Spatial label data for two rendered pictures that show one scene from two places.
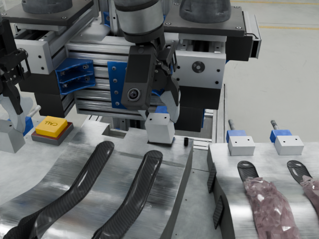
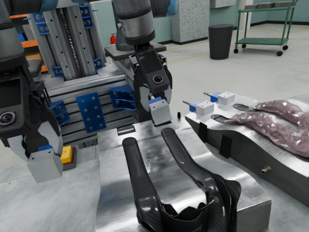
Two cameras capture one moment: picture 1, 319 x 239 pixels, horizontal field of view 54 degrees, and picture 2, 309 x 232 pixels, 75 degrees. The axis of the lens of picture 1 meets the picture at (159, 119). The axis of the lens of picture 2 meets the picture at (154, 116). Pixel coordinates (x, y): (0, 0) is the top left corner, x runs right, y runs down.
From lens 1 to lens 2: 0.30 m
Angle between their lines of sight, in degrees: 25
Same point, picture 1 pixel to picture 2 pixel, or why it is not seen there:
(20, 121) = (60, 142)
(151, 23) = (152, 25)
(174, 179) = (193, 136)
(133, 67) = (145, 62)
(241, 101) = not seen: hidden behind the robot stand
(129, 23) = (138, 27)
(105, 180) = (150, 159)
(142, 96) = (165, 78)
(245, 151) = (209, 109)
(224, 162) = (203, 119)
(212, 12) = not seen: hidden behind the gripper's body
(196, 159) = not seen: hidden behind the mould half
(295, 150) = (231, 99)
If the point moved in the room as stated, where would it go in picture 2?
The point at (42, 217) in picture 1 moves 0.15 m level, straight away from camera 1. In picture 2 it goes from (141, 199) to (78, 174)
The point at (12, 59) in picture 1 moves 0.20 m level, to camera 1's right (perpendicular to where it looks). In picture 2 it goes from (38, 87) to (131, 62)
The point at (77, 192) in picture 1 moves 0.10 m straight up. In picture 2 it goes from (137, 176) to (129, 140)
